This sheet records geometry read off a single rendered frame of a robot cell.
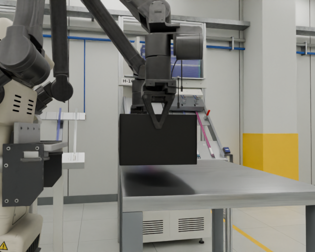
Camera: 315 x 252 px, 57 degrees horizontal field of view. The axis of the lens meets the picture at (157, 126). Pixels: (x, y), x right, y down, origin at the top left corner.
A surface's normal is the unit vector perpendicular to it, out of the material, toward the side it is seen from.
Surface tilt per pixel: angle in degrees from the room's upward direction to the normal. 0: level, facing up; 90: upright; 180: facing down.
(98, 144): 90
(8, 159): 90
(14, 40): 74
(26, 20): 66
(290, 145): 90
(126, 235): 90
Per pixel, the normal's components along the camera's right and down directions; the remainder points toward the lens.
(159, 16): -0.08, -0.30
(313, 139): 0.22, -0.02
